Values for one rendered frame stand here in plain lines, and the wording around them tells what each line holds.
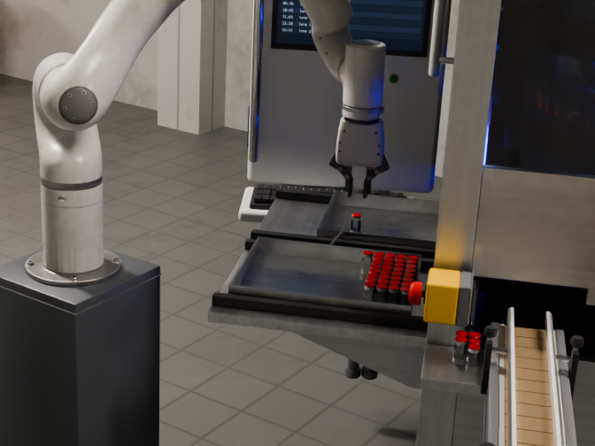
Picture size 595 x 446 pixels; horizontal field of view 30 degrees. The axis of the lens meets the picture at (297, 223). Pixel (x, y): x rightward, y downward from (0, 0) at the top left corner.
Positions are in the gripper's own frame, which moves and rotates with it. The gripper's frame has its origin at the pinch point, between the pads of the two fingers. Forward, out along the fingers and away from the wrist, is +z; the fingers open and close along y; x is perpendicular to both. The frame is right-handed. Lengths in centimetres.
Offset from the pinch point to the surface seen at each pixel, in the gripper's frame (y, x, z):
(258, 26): 31, -44, -25
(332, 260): 2.9, 16.5, 10.8
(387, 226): -6.4, -7.0, 10.9
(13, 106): 244, -381, 95
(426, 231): -15.2, -6.2, 11.1
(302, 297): 5.2, 42.0, 8.2
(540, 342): -37, 54, 7
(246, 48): 102, -375, 50
